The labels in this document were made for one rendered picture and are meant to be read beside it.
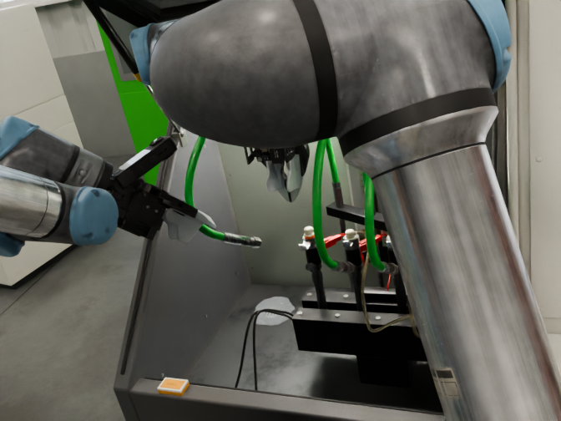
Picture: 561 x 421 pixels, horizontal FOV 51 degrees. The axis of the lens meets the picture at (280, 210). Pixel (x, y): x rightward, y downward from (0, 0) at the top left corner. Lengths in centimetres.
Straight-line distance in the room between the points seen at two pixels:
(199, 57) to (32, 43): 362
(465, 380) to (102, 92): 555
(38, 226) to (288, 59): 45
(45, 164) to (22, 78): 304
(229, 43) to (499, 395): 29
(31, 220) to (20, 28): 328
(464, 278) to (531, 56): 64
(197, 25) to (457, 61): 18
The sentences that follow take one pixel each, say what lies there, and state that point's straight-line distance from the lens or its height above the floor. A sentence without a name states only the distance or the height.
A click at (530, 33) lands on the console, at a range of 101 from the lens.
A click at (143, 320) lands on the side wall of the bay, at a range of 120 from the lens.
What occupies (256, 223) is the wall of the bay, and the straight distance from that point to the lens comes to 150.
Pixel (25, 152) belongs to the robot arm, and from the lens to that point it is 91.
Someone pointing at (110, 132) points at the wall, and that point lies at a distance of 597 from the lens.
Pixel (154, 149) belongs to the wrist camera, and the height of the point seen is 139.
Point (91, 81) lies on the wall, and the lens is 589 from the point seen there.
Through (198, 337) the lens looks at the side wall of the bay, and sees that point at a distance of 138.
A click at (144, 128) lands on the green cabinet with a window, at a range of 415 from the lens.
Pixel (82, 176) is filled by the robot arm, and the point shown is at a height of 139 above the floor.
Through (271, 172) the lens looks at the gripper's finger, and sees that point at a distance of 100.
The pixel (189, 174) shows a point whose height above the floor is 133.
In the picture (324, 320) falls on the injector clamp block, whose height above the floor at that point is 98.
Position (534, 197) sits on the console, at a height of 120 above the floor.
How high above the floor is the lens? 166
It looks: 25 degrees down
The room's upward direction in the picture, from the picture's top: 12 degrees counter-clockwise
